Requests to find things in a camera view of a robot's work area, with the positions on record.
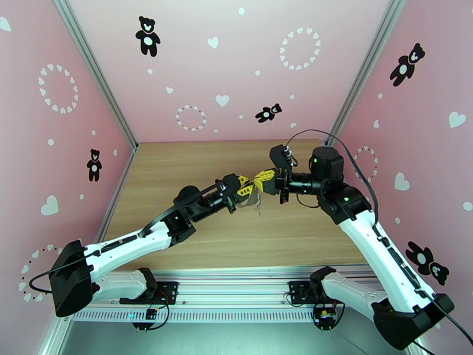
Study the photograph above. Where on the silver metal keyring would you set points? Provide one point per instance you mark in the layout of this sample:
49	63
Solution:
253	187

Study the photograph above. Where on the small silver key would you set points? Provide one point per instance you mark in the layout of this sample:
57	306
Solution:
258	212

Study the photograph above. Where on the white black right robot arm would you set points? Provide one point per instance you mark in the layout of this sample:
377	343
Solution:
369	246

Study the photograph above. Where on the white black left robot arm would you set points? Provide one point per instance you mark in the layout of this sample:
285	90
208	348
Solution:
122	246

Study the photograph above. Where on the small black circuit board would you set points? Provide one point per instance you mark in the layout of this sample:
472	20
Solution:
325	316
151	314

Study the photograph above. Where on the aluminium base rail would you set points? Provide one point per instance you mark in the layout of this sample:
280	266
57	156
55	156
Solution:
233	291

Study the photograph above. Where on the aluminium frame post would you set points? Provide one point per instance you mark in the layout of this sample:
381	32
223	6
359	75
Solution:
366	69
96	69

